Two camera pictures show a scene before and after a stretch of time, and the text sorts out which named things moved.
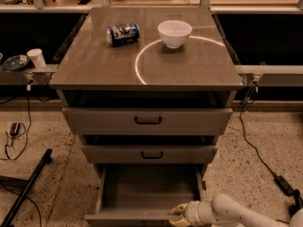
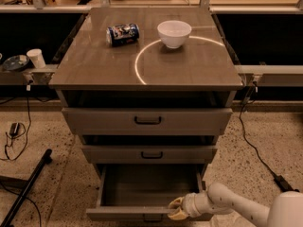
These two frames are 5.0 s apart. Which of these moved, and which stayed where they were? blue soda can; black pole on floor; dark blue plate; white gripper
Moved: white gripper
Stayed: blue soda can; black pole on floor; dark blue plate
